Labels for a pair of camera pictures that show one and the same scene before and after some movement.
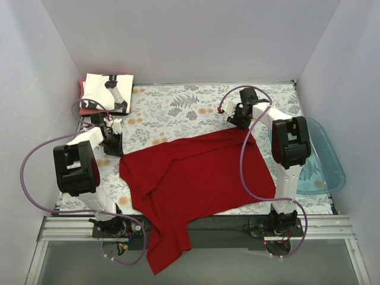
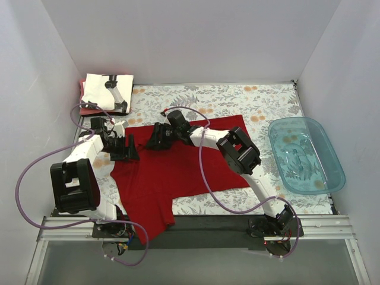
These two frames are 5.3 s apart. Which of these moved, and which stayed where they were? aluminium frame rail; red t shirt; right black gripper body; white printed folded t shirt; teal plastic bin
Moved: red t shirt; right black gripper body
Stayed: aluminium frame rail; teal plastic bin; white printed folded t shirt
